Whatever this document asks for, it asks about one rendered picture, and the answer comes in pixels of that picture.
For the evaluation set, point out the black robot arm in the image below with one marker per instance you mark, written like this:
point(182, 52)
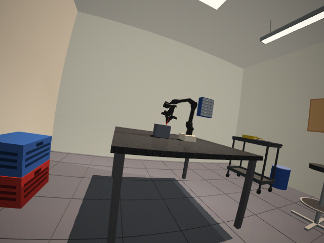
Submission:
point(193, 107)

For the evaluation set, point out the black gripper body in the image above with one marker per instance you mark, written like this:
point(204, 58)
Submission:
point(170, 114)

